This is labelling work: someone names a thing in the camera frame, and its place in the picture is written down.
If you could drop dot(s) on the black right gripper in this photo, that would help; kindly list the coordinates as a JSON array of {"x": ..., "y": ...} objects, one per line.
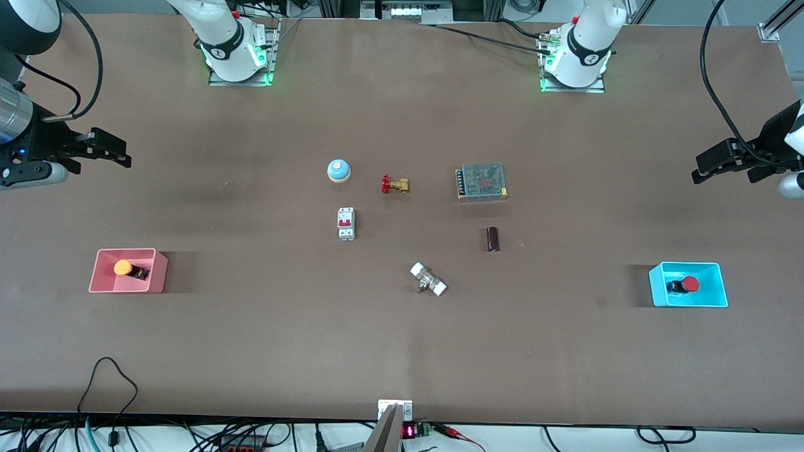
[{"x": 45, "y": 139}]

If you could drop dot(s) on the metal mesh power supply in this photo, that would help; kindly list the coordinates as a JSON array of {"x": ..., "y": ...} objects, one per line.
[{"x": 482, "y": 181}]

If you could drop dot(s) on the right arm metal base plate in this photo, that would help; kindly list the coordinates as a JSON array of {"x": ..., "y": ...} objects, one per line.
[{"x": 274, "y": 47}]

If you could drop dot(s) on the red digit display module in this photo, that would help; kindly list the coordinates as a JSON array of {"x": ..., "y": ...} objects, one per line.
[{"x": 409, "y": 432}]

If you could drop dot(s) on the blue dome call bell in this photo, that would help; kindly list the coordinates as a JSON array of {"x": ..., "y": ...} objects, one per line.
[{"x": 338, "y": 170}]

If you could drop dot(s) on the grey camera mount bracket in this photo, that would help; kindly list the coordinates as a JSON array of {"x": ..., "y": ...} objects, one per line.
[{"x": 391, "y": 427}]

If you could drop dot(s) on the dark brown cylindrical capacitor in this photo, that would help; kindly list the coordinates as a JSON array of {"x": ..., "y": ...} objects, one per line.
[{"x": 493, "y": 239}]

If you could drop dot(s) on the red alligator clip lead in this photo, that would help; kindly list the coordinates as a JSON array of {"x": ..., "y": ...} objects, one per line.
[{"x": 455, "y": 432}]

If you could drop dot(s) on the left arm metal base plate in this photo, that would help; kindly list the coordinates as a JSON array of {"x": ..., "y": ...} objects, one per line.
[{"x": 575, "y": 89}]

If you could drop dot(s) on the yellow push button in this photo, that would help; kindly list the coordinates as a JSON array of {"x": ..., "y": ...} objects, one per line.
[{"x": 123, "y": 268}]

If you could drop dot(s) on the white circuit breaker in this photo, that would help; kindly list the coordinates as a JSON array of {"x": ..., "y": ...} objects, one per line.
[{"x": 346, "y": 224}]

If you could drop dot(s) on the silver valve white caps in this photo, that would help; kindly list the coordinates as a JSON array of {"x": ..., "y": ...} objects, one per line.
[{"x": 428, "y": 279}]

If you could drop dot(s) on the cyan plastic bin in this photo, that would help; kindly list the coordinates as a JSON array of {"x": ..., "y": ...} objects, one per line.
[{"x": 658, "y": 295}]

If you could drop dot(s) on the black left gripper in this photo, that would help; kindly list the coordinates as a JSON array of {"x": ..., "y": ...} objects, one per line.
[{"x": 770, "y": 139}]

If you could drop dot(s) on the red push button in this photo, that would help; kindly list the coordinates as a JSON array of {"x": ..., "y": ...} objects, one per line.
[{"x": 690, "y": 284}]

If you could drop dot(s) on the pink plastic bin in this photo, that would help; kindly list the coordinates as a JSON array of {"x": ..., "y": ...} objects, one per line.
[{"x": 103, "y": 282}]

